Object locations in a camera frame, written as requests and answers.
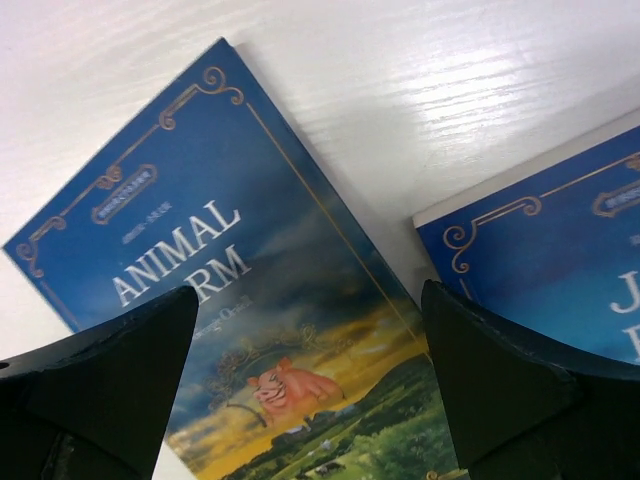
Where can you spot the Jane Eyre book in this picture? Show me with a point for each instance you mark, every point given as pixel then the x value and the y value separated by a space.
pixel 553 243

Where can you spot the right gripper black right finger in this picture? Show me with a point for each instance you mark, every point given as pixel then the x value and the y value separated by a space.
pixel 521 405

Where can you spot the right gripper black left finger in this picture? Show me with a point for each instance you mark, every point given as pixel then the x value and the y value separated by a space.
pixel 96 404

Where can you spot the Animal Farm book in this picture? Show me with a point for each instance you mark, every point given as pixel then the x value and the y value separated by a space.
pixel 308 359

